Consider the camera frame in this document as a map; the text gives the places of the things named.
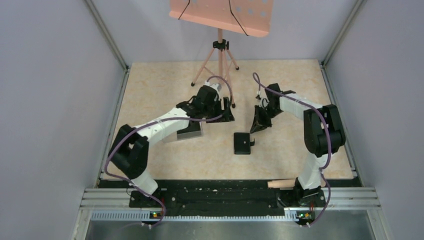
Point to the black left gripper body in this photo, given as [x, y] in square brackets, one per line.
[213, 110]

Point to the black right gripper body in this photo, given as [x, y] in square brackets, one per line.
[273, 112]

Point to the clear acrylic tray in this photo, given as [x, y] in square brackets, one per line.
[180, 136]

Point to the black leather card holder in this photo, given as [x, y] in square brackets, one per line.
[242, 143]

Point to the pink toy microphone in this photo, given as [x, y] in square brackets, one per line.
[281, 183]

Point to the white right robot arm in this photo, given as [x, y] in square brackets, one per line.
[323, 133]

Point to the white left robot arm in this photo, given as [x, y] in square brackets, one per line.
[130, 149]

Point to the pink music stand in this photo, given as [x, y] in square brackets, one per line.
[251, 18]

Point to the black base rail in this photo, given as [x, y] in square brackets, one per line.
[228, 200]

